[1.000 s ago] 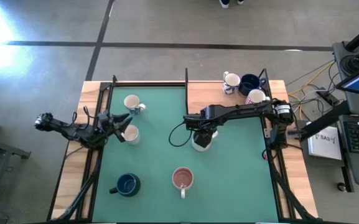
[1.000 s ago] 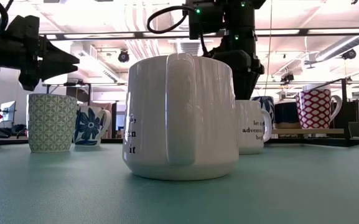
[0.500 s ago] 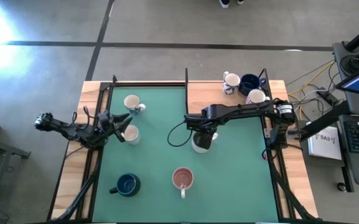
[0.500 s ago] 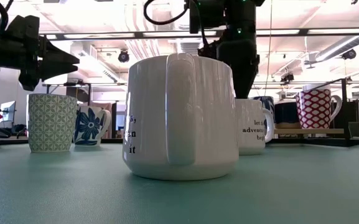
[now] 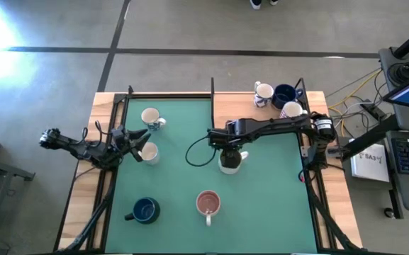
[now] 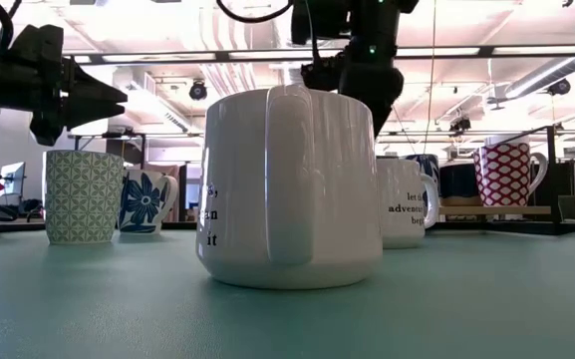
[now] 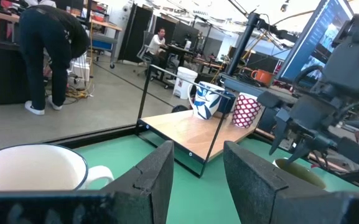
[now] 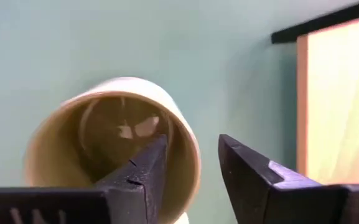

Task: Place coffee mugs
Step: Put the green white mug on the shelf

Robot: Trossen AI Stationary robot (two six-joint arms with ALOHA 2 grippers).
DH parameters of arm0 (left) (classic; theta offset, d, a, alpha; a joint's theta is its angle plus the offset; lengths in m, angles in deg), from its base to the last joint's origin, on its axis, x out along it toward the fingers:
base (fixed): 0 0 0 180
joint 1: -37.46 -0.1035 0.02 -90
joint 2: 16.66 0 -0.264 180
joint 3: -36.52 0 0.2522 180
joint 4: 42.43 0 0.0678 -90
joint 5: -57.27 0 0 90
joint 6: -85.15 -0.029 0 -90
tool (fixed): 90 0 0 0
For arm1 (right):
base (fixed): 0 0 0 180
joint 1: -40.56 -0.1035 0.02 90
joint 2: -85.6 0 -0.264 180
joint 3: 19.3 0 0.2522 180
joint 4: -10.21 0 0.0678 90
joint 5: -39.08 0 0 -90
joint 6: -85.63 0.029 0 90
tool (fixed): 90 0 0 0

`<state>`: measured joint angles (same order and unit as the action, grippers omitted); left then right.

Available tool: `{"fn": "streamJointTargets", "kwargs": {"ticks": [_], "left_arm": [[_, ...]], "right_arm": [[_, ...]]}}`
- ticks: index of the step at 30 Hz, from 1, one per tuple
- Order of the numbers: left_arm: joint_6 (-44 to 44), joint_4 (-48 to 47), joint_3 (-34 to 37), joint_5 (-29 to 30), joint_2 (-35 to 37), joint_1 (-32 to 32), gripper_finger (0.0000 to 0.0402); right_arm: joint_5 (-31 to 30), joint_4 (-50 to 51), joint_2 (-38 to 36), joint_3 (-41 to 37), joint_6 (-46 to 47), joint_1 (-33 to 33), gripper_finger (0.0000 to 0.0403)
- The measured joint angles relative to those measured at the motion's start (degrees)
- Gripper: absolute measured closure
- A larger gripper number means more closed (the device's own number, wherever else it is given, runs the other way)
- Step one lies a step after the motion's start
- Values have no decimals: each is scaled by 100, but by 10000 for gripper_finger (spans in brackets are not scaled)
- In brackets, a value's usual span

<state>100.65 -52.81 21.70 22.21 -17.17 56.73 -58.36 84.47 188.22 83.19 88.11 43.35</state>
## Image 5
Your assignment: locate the red patterned white mug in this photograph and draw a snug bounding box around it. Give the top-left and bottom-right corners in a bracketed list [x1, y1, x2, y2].
[279, 101, 308, 120]

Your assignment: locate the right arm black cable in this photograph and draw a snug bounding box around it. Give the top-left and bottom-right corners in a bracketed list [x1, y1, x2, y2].
[184, 135, 223, 168]

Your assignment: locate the white mug with text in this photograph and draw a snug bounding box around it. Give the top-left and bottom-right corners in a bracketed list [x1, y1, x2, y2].
[218, 149, 250, 176]

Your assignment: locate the yellow cable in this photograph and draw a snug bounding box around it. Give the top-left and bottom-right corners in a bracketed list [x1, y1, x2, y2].
[327, 69, 383, 137]

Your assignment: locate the coiled black cable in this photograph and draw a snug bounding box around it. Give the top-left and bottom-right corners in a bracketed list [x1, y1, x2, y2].
[386, 62, 409, 86]

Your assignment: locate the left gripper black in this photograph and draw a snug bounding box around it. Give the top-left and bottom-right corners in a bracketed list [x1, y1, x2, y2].
[111, 126, 152, 164]

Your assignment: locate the green patterned white mug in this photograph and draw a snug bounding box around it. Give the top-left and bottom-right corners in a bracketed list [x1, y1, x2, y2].
[138, 141, 162, 166]

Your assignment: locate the white mug pink inside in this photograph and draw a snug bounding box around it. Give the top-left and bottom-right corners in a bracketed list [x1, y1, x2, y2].
[196, 190, 222, 227]

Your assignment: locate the white box labelled SA3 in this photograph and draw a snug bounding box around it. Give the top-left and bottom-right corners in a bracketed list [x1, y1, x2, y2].
[349, 142, 391, 183]

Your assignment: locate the person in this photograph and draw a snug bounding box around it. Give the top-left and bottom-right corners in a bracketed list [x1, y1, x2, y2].
[249, 0, 280, 11]

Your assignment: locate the black metal table frame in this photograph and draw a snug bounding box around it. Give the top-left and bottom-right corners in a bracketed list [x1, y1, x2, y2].
[53, 84, 365, 254]

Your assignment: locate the blue flower white mug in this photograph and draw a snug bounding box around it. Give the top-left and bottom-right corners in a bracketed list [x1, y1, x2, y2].
[140, 106, 167, 132]
[253, 80, 275, 108]

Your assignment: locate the wooden shelf with black frame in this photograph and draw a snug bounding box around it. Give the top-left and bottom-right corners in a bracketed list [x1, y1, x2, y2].
[210, 76, 311, 132]

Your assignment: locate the dark teal mug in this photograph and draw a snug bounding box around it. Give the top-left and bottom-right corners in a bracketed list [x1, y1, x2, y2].
[124, 197, 162, 225]

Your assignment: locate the dark blue mug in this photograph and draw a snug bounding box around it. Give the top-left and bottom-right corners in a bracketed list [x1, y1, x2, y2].
[271, 83, 304, 110]

